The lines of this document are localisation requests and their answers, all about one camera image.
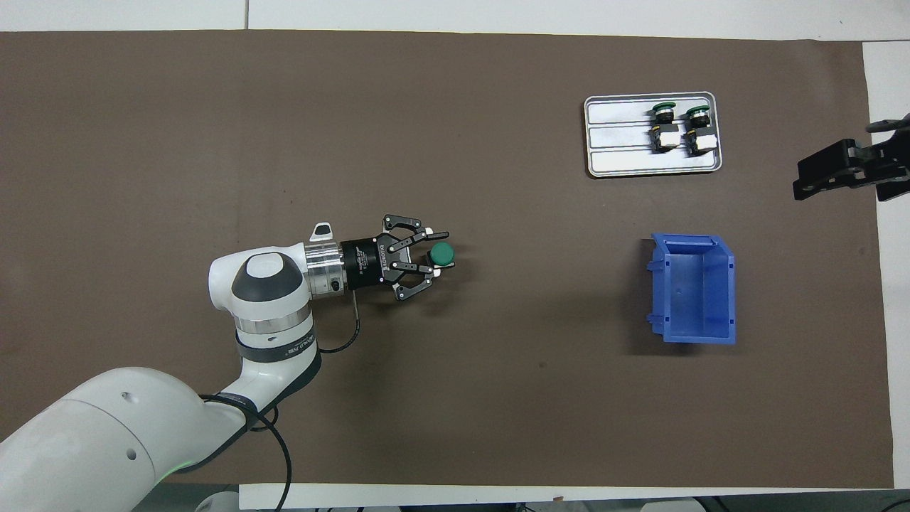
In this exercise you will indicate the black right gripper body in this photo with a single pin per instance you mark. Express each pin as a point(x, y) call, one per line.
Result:
point(889, 160)

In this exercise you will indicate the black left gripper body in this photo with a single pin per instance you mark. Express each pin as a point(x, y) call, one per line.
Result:
point(366, 264)

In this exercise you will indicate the green push button switch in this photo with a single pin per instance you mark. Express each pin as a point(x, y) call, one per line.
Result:
point(441, 253)
point(700, 141)
point(665, 135)

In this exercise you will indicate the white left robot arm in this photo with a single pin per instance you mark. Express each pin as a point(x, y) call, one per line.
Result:
point(106, 427)

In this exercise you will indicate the brown table mat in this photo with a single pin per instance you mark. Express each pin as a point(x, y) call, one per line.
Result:
point(498, 391)

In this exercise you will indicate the blue plastic bin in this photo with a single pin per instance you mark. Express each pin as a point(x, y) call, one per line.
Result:
point(693, 291)

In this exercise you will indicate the grey metal tray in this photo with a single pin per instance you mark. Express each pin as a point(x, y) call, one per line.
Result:
point(618, 135)

